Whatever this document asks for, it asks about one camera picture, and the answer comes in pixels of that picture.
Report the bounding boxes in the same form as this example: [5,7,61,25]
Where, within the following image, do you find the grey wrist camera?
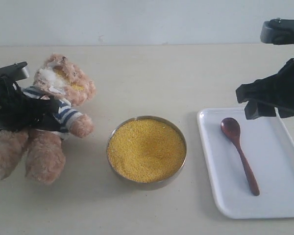
[0,61,29,81]
[260,18,294,45]

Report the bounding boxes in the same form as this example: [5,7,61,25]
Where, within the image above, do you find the steel bowl of millet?
[106,116,187,190]

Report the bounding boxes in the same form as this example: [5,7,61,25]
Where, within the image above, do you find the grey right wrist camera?
[260,18,294,45]

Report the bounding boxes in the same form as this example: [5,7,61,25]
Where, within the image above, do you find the tan teddy bear striped sweater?
[0,53,96,185]

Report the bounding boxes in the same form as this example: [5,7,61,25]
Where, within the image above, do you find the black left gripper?
[0,70,61,132]

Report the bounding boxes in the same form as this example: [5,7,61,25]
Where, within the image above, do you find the dark red wooden spoon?
[220,117,260,196]

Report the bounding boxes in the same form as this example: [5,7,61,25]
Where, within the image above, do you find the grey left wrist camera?
[0,61,29,81]

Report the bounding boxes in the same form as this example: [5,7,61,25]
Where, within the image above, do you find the white rectangular plastic tray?
[197,108,294,219]

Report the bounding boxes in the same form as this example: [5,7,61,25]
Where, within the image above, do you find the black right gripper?
[235,58,294,120]

